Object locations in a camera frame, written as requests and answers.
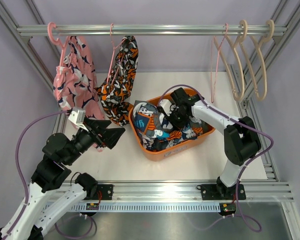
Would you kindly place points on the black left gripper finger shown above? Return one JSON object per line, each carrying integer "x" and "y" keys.
{"x": 96, "y": 126}
{"x": 109, "y": 137}

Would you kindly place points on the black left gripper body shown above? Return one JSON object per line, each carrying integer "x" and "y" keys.
{"x": 85, "y": 139}

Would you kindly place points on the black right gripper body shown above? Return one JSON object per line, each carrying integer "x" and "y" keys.
{"x": 177, "y": 117}

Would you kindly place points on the blue orange patterned shorts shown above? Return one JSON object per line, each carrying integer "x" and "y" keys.
{"x": 156, "y": 133}

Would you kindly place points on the pink hanger with blue shorts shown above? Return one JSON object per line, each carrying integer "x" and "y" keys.
{"x": 214, "y": 65}

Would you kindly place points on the beige hanger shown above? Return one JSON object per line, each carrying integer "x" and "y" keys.
{"x": 257, "y": 47}
{"x": 237, "y": 92}

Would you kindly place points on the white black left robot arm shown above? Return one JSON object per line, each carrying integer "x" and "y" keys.
{"x": 33, "y": 220}

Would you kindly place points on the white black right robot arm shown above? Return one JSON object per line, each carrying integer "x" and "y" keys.
{"x": 241, "y": 140}

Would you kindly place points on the orange black camouflage shorts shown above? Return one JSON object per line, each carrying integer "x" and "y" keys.
{"x": 118, "y": 85}

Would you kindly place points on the pink shark print shorts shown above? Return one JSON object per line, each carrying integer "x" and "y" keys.
{"x": 75, "y": 83}

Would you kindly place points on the pink hanger with shark shorts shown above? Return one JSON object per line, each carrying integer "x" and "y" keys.
{"x": 58, "y": 40}

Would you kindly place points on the pink hanger with camouflage shorts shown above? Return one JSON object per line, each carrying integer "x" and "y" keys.
{"x": 113, "y": 51}

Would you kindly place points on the orange plastic basket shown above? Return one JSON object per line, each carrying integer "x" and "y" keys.
{"x": 160, "y": 155}

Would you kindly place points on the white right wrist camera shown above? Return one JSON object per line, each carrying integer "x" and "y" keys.
{"x": 166, "y": 106}

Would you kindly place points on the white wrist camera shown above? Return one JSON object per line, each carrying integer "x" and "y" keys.
{"x": 166, "y": 106}
{"x": 77, "y": 118}

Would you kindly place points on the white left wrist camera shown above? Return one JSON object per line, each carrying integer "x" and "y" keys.
{"x": 77, "y": 118}

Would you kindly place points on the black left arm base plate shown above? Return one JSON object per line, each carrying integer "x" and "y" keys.
{"x": 105, "y": 191}

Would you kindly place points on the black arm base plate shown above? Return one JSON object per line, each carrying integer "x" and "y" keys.
{"x": 217, "y": 192}

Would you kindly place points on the white slotted cable duct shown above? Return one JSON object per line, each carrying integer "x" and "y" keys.
{"x": 145, "y": 207}

